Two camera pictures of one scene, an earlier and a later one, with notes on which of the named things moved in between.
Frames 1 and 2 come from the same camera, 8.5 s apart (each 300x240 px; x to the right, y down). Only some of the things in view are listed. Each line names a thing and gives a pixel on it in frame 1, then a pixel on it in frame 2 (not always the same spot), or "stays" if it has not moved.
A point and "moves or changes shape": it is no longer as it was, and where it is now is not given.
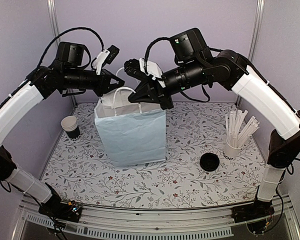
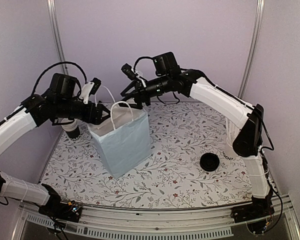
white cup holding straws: x=230 y=153 stays
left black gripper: x=104 y=86 -> x=90 y=118
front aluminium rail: x=153 y=223 stays
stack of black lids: x=209 y=162 stays
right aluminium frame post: x=255 y=33 stays
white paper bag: x=134 y=133 moves or changes shape
